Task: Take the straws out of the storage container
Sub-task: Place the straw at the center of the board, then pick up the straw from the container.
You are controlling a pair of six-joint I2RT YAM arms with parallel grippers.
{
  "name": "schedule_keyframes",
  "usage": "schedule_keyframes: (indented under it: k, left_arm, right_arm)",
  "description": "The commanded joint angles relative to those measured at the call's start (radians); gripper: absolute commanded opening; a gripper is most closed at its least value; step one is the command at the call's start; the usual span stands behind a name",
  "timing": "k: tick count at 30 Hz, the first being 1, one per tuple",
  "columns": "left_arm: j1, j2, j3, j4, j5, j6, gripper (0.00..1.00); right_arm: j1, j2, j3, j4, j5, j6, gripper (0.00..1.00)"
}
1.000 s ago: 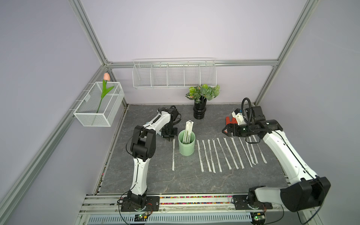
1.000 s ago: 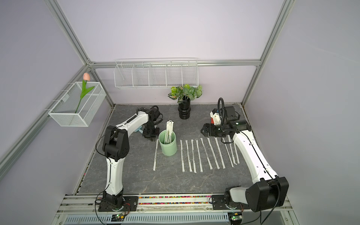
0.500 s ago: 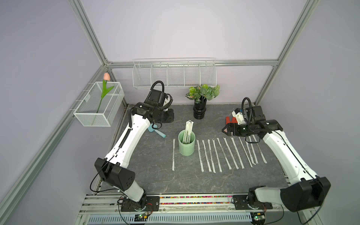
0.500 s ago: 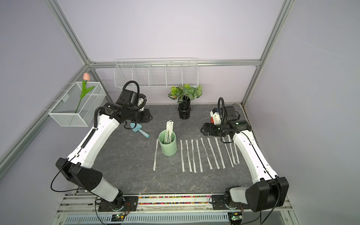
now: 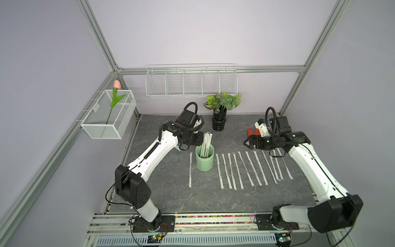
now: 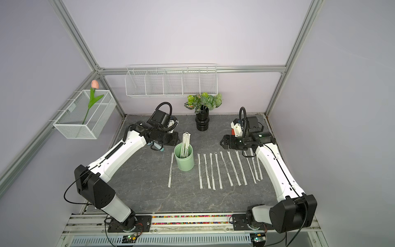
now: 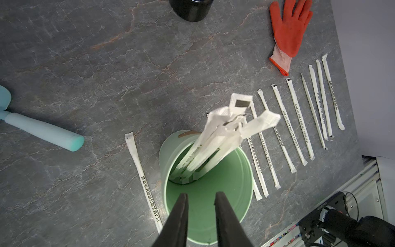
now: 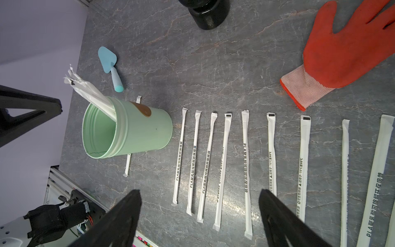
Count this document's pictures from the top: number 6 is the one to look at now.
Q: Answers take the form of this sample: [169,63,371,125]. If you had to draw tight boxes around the black vase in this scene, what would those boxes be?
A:
[195,106,210,131]

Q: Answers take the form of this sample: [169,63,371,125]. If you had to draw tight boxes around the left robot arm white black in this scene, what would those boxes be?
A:
[74,121,180,232]

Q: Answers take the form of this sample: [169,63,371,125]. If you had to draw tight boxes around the white slotted cable duct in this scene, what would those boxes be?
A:
[69,233,252,247]

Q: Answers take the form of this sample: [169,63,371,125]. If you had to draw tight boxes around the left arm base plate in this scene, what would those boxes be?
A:
[107,215,152,233]

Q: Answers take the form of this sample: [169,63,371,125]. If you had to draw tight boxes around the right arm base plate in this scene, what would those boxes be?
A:
[229,214,274,231]

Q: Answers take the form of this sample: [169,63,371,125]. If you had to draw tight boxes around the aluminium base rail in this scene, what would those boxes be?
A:
[63,210,322,237]

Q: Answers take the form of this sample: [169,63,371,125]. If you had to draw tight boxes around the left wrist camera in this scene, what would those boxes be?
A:
[147,102,179,133]

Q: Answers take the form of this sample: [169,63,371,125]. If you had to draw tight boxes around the pink artificial tulip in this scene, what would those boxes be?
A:
[82,80,103,125]

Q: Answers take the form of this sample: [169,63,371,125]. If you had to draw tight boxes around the bundle of wrapped white straws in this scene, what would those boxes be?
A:
[180,132,191,158]

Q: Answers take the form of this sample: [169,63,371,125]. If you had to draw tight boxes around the white wire wall shelf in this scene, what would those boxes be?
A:
[125,63,218,98]

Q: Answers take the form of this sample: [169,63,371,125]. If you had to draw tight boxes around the green artificial plant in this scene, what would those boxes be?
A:
[184,92,222,114]

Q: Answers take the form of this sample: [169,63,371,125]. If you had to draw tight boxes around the white mesh wall basket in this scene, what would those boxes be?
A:
[52,89,116,140]

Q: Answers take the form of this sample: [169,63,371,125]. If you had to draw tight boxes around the green cylindrical storage cup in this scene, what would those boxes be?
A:
[174,143,194,171]

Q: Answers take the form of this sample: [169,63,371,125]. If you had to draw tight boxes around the teal garden trowel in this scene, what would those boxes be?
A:
[147,142,164,152]

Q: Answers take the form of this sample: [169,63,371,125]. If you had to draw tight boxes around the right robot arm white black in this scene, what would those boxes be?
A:
[220,134,317,233]

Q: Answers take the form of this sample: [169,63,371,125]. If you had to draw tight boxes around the aluminium frame struts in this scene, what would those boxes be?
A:
[1,1,323,196]

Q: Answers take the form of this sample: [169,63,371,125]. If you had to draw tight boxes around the eleventh white straw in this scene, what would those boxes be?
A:
[168,152,174,188]

